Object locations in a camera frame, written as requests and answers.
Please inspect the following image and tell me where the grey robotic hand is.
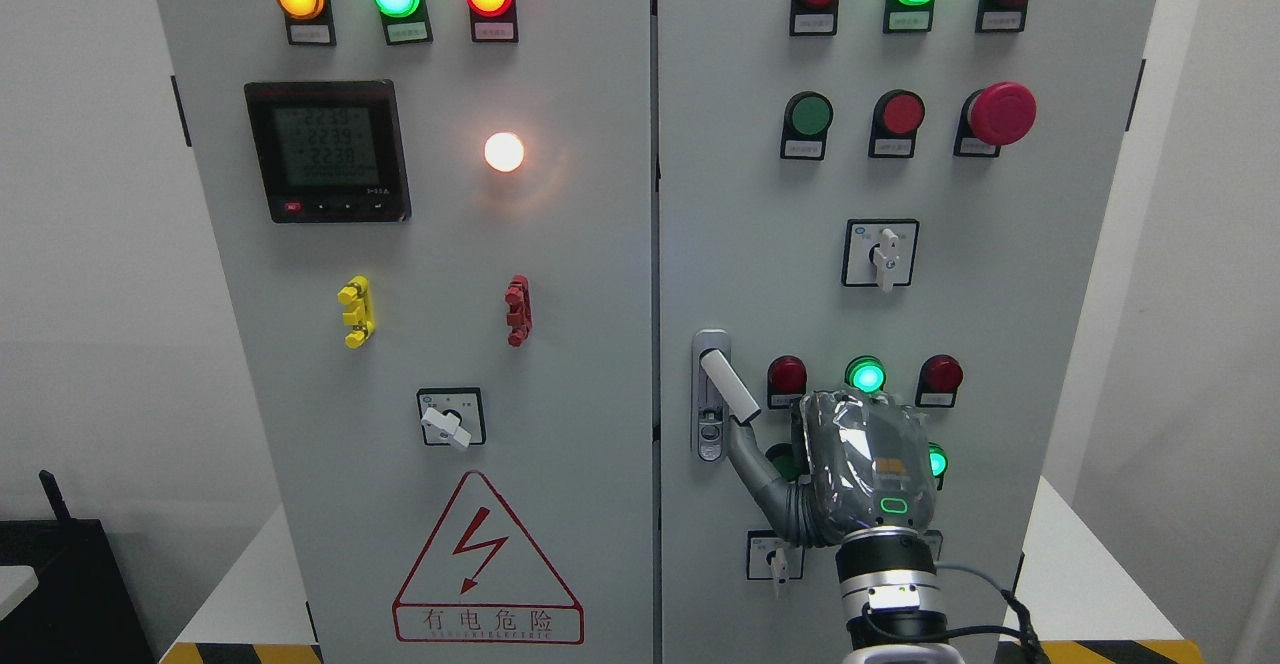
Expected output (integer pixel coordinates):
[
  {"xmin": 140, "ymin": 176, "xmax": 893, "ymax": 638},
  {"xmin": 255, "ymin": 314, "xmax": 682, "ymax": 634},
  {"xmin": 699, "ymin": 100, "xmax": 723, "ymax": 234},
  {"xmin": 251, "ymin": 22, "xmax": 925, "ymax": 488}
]
[{"xmin": 726, "ymin": 389, "xmax": 938, "ymax": 548}]

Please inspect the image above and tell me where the silver door handle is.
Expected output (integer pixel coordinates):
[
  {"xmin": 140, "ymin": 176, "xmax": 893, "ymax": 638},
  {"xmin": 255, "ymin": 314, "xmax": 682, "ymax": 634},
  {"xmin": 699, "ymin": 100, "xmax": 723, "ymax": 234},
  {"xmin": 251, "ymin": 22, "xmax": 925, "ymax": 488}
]
[{"xmin": 690, "ymin": 330, "xmax": 762, "ymax": 462}]

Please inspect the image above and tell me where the grey right cabinet door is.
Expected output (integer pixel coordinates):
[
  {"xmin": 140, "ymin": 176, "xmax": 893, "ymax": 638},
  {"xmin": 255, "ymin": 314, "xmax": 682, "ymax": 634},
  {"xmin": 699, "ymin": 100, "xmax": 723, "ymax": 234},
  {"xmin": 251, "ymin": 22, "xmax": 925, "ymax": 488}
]
[{"xmin": 655, "ymin": 0, "xmax": 1155, "ymax": 663}]

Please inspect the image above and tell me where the grey cabinet door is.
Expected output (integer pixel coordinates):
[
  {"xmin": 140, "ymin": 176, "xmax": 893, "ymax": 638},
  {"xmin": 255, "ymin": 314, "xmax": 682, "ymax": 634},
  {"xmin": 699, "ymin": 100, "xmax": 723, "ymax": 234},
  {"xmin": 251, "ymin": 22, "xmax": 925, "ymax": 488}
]
[
  {"xmin": 157, "ymin": 0, "xmax": 654, "ymax": 663},
  {"xmin": 655, "ymin": 0, "xmax": 1155, "ymax": 663}
]

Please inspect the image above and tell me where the grey left cabinet door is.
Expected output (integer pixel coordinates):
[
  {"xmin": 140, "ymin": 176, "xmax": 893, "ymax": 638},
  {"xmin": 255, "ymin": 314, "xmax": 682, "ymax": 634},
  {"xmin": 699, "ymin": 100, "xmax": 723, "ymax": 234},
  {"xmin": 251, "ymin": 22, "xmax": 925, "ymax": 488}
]
[{"xmin": 157, "ymin": 0, "xmax": 654, "ymax": 663}]

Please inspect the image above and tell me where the green push button lower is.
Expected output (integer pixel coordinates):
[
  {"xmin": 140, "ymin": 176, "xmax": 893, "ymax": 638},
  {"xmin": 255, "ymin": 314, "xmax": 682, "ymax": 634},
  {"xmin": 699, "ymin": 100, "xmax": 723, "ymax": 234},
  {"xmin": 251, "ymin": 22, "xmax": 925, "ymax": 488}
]
[{"xmin": 765, "ymin": 441, "xmax": 803, "ymax": 482}]

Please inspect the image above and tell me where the green push button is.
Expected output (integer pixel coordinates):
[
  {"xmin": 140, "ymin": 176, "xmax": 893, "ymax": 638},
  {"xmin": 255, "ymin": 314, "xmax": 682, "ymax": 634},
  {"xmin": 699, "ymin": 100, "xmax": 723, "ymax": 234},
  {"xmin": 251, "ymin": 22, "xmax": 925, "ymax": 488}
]
[
  {"xmin": 765, "ymin": 441, "xmax": 803, "ymax": 482},
  {"xmin": 780, "ymin": 90, "xmax": 835, "ymax": 161}
]

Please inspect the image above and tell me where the green lit button lower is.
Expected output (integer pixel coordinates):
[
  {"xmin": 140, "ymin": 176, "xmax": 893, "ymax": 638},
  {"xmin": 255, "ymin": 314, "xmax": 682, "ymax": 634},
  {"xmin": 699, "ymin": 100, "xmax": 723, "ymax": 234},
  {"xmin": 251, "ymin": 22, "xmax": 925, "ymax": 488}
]
[{"xmin": 929, "ymin": 441, "xmax": 950, "ymax": 491}]

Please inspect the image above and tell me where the green lit indicator middle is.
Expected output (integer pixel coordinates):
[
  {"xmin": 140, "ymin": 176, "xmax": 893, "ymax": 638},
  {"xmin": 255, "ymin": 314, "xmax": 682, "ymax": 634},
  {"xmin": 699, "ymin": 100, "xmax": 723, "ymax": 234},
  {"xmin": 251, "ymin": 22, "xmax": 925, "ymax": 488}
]
[{"xmin": 844, "ymin": 354, "xmax": 886, "ymax": 394}]

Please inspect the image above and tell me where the dark red indicator middle left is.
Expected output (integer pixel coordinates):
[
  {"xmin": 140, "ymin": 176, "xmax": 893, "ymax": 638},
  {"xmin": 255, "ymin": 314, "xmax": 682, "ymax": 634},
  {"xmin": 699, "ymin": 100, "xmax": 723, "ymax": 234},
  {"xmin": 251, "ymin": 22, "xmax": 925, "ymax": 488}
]
[{"xmin": 765, "ymin": 354, "xmax": 806, "ymax": 409}]

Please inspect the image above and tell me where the dark red indicator middle right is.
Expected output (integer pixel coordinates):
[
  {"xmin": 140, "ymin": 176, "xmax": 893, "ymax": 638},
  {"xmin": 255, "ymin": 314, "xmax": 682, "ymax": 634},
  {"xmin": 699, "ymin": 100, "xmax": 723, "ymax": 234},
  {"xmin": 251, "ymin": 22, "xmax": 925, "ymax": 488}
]
[{"xmin": 915, "ymin": 354, "xmax": 964, "ymax": 408}]

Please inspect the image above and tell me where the red push button upper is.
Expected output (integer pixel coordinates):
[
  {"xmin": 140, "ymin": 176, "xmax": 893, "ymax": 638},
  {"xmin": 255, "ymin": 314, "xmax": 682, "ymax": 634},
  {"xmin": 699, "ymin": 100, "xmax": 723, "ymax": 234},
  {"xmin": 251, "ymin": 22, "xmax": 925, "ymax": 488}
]
[{"xmin": 868, "ymin": 90, "xmax": 925, "ymax": 159}]

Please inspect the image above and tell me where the green push button upper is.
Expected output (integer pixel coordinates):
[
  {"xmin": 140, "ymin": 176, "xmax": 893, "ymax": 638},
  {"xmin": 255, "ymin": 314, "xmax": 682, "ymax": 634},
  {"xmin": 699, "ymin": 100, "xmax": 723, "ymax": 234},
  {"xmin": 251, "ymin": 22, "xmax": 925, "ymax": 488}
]
[{"xmin": 780, "ymin": 90, "xmax": 835, "ymax": 161}]

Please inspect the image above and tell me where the red emergency stop button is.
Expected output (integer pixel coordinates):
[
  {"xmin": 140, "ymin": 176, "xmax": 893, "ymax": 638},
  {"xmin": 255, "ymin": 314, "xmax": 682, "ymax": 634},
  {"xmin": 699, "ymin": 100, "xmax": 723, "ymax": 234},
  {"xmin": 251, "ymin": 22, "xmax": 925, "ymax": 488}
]
[{"xmin": 954, "ymin": 81, "xmax": 1038, "ymax": 157}]

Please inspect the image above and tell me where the red electric warning sticker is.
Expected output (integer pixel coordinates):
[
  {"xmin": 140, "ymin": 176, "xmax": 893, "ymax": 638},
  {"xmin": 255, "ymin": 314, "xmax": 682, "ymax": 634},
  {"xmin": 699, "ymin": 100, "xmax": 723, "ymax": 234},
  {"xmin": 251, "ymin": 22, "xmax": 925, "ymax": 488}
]
[{"xmin": 392, "ymin": 471, "xmax": 585, "ymax": 646}]

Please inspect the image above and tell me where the white lit indicator light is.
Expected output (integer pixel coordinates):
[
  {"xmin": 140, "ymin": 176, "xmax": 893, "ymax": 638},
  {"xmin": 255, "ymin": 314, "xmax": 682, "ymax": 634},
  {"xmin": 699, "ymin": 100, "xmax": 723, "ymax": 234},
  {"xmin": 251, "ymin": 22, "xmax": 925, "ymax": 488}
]
[{"xmin": 483, "ymin": 130, "xmax": 526, "ymax": 173}]

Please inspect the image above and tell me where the red lit indicator light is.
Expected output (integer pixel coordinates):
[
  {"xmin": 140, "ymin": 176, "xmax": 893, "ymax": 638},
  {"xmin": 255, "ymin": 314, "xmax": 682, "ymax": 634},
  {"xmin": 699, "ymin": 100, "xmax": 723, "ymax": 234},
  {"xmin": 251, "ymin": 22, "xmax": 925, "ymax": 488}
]
[{"xmin": 466, "ymin": 0, "xmax": 518, "ymax": 43}]

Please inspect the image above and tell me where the black digital power meter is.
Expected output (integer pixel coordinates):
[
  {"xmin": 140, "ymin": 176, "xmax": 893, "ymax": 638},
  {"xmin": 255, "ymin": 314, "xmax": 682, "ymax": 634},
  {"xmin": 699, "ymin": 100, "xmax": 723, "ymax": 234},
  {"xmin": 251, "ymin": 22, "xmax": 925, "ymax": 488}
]
[{"xmin": 244, "ymin": 79, "xmax": 412, "ymax": 225}]

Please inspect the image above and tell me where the green indicator light top left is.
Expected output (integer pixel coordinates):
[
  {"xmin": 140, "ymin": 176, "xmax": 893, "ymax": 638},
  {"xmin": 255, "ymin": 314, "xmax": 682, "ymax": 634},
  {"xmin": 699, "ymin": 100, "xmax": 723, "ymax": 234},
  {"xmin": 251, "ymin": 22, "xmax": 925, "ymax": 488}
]
[{"xmin": 372, "ymin": 0, "xmax": 434, "ymax": 46}]

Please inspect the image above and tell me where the orange indicator light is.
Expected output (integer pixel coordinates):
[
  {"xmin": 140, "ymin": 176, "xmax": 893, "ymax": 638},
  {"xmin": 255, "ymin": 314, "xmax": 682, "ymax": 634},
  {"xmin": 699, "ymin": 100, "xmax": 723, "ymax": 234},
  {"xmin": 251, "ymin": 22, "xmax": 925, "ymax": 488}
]
[{"xmin": 276, "ymin": 0, "xmax": 337, "ymax": 46}]

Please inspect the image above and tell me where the black box at left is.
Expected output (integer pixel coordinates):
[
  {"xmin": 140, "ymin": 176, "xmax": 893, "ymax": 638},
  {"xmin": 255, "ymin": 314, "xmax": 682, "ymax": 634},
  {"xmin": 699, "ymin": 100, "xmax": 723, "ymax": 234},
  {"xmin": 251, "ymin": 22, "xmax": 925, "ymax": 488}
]
[{"xmin": 1, "ymin": 471, "xmax": 156, "ymax": 663}]

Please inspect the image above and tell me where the black selector switch bottom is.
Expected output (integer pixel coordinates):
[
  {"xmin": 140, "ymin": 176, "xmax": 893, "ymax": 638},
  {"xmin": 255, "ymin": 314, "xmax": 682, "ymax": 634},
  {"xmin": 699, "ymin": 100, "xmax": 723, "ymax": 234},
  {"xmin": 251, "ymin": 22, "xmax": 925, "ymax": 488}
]
[{"xmin": 922, "ymin": 528, "xmax": 945, "ymax": 562}]

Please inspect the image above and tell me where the white selector switch bottom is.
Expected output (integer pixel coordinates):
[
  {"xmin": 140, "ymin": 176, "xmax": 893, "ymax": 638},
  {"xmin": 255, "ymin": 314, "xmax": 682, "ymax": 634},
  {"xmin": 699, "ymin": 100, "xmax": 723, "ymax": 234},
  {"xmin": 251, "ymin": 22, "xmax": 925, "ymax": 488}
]
[{"xmin": 745, "ymin": 528, "xmax": 805, "ymax": 599}]

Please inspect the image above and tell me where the white rotary selector switch upper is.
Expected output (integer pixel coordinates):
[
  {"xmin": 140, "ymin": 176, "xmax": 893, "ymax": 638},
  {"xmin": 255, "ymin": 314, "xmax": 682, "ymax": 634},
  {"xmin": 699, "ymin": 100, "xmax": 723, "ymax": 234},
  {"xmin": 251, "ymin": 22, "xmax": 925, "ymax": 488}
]
[{"xmin": 841, "ymin": 219, "xmax": 920, "ymax": 292}]

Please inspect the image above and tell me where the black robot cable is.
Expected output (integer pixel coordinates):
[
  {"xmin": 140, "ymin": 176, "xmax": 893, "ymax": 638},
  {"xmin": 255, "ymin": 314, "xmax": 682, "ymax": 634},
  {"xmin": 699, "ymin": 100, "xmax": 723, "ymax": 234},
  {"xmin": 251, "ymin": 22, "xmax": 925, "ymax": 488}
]
[{"xmin": 861, "ymin": 560, "xmax": 1053, "ymax": 664}]

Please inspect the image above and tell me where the left door rotary switch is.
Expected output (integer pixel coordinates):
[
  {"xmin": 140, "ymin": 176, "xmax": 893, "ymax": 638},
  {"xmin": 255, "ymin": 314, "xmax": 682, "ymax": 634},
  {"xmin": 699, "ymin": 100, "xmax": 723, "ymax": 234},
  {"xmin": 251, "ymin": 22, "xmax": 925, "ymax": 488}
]
[{"xmin": 416, "ymin": 386, "xmax": 486, "ymax": 452}]

